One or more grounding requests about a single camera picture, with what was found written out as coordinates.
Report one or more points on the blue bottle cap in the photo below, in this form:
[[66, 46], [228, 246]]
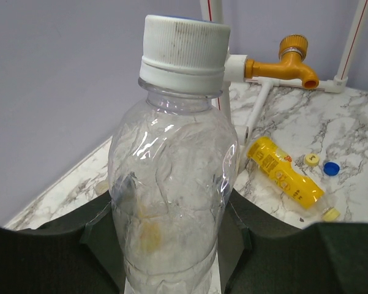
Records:
[[331, 168]]

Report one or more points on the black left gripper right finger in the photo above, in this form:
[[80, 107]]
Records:
[[261, 254]]

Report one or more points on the orange plastic faucet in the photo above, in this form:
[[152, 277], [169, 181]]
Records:
[[292, 53]]

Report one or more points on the white PVC pipe frame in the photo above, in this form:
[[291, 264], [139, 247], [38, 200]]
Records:
[[234, 72]]

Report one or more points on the yellow bottle cap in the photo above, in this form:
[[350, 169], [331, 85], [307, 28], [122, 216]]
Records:
[[312, 159]]

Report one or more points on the small clear bottle white cap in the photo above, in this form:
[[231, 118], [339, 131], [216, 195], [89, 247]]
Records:
[[171, 169]]

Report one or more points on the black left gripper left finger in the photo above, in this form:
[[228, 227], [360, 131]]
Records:
[[78, 252]]

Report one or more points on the white ribbed bottle cap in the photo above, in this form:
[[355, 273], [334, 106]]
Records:
[[184, 55]]

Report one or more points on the yellow bottle near centre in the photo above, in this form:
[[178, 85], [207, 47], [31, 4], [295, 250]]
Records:
[[281, 169]]

